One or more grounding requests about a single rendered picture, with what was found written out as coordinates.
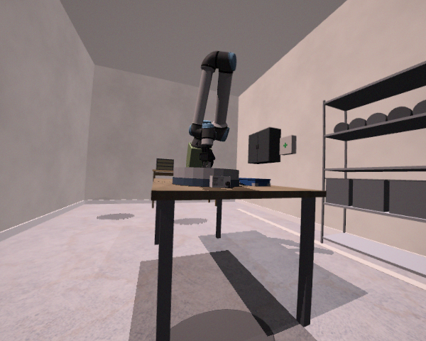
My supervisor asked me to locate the blue crate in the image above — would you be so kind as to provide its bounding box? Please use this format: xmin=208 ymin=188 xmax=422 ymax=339
xmin=239 ymin=178 xmax=271 ymax=186

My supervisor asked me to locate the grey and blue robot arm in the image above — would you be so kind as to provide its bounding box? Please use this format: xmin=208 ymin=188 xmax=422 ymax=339
xmin=189 ymin=50 xmax=236 ymax=148

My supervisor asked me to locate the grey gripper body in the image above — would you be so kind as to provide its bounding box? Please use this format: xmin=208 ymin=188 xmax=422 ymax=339
xmin=200 ymin=145 xmax=213 ymax=162

